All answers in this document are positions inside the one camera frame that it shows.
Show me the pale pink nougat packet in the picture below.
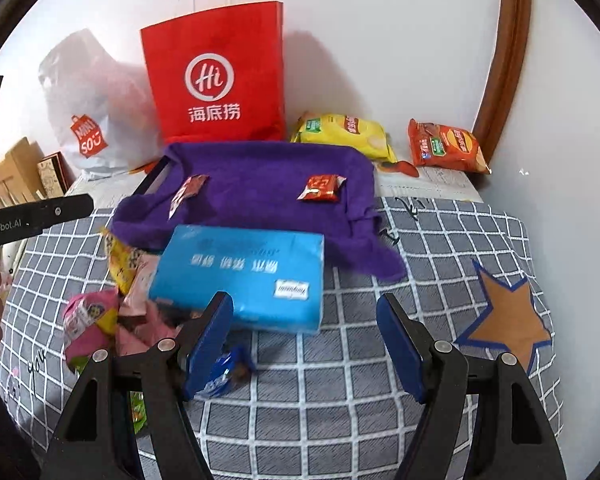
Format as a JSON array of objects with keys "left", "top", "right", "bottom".
[{"left": 122, "top": 254, "right": 163, "bottom": 316}]

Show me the pink peach snack packet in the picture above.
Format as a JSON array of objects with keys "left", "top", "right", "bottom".
[{"left": 115, "top": 302, "right": 201, "bottom": 358}]

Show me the red paper bag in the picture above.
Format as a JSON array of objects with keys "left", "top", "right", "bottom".
[{"left": 140, "top": 0, "right": 287, "bottom": 145}]

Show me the patterned cardboard box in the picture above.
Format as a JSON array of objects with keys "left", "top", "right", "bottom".
[{"left": 36, "top": 151, "right": 76, "bottom": 198}]

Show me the grey checked bedsheet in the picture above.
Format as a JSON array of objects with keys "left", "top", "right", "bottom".
[{"left": 0, "top": 180, "right": 566, "bottom": 480}]

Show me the blue tissue pack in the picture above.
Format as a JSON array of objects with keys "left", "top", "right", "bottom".
[{"left": 147, "top": 224, "right": 326, "bottom": 335}]

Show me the brown wooden frame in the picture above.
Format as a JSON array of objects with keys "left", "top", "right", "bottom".
[{"left": 472, "top": 0, "right": 533, "bottom": 163}]

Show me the orange chip bag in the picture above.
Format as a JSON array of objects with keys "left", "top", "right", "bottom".
[{"left": 407, "top": 118, "right": 492, "bottom": 176}]

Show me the yellow triangular snack packet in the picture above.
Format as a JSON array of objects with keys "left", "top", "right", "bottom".
[{"left": 102, "top": 227, "right": 153, "bottom": 296}]

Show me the purple towel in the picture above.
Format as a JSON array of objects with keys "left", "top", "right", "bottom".
[{"left": 111, "top": 141, "right": 408, "bottom": 281}]

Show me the red and white snack packet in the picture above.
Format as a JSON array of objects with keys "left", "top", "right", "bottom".
[{"left": 168, "top": 174, "right": 210, "bottom": 220}]

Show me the white plastic bag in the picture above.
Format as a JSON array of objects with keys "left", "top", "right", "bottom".
[{"left": 37, "top": 29, "right": 163, "bottom": 181}]

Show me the pink cartoon snack packet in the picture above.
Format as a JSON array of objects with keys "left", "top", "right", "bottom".
[{"left": 61, "top": 287, "right": 121, "bottom": 373}]

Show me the small red snack packet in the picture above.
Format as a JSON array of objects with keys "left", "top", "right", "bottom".
[{"left": 297, "top": 174, "right": 346, "bottom": 204}]

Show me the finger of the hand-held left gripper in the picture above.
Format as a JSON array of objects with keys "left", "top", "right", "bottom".
[{"left": 0, "top": 194, "right": 95, "bottom": 253}]

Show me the white printed paper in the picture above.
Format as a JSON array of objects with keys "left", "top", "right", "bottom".
[{"left": 375, "top": 162, "right": 485, "bottom": 204}]

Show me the green snack packet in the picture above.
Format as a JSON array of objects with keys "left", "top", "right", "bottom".
[{"left": 130, "top": 390, "right": 148, "bottom": 436}]

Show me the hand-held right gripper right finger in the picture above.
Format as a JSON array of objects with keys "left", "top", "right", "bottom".
[{"left": 376, "top": 292, "right": 568, "bottom": 480}]

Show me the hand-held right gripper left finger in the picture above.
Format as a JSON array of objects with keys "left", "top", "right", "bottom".
[{"left": 39, "top": 291, "right": 236, "bottom": 480}]

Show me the small blue snack packet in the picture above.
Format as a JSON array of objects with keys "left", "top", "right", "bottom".
[{"left": 200, "top": 345, "right": 256, "bottom": 400}]

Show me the yellow chip bag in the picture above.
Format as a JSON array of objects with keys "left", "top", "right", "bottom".
[{"left": 290, "top": 111, "right": 398, "bottom": 164}]

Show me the light wooden furniture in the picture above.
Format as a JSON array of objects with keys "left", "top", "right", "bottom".
[{"left": 0, "top": 136, "right": 46, "bottom": 208}]

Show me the flat red packet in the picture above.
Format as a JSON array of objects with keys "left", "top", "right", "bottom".
[{"left": 372, "top": 160, "right": 421, "bottom": 178}]

